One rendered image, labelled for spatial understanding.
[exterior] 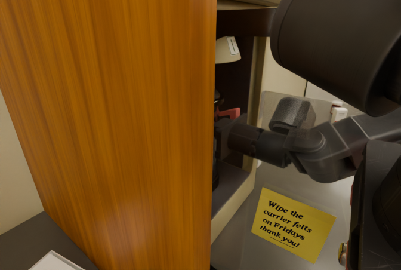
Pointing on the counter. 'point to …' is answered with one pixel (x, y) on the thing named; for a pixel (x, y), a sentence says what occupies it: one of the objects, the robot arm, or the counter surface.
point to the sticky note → (292, 224)
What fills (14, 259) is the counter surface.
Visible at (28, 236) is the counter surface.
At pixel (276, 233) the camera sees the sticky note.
